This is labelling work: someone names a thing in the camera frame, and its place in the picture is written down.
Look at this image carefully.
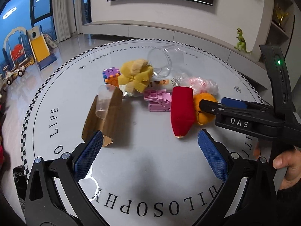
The black trash bag bin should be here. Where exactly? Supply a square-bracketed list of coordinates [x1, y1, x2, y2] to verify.
[13, 165, 27, 214]

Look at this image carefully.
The red patterned table blanket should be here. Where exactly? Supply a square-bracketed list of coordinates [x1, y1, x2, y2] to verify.
[0, 144, 5, 168]

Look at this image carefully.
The small clear plastic cup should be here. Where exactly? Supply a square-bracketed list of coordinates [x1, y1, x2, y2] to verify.
[95, 84, 116, 119]

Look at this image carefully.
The white snack wrapper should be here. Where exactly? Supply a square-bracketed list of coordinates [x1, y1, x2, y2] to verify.
[148, 78, 178, 92]

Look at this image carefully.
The pink white plastic bag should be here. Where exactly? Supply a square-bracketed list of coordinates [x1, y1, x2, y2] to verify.
[174, 73, 219, 95]

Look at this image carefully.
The orange fruit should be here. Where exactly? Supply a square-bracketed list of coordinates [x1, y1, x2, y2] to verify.
[193, 92, 217, 126]

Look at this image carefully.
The yellow children slide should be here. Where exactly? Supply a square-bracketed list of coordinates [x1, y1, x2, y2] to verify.
[27, 26, 57, 70]

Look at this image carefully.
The red zipper pouch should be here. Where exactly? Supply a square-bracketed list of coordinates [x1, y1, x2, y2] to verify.
[170, 86, 196, 138]

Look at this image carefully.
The yellow sponge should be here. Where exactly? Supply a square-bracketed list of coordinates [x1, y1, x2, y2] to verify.
[118, 59, 154, 93]

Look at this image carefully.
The green toy dinosaur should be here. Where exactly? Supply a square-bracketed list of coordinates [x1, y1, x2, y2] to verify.
[234, 27, 252, 54]

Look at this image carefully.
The white children swing set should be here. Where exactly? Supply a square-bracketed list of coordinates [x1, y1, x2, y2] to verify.
[2, 27, 34, 70]

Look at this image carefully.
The pink toy block assembly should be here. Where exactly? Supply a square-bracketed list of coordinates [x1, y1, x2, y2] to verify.
[143, 89, 171, 112]

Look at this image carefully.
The person's right hand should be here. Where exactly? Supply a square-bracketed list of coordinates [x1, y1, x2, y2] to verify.
[272, 150, 301, 190]

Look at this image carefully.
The toy ride-on car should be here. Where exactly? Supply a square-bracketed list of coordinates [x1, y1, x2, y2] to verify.
[3, 65, 26, 86]

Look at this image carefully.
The white curtain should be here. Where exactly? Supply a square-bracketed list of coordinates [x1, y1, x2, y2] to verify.
[52, 0, 77, 42]

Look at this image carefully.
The brown cardboard piece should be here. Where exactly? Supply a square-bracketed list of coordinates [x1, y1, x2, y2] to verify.
[82, 87, 122, 147]

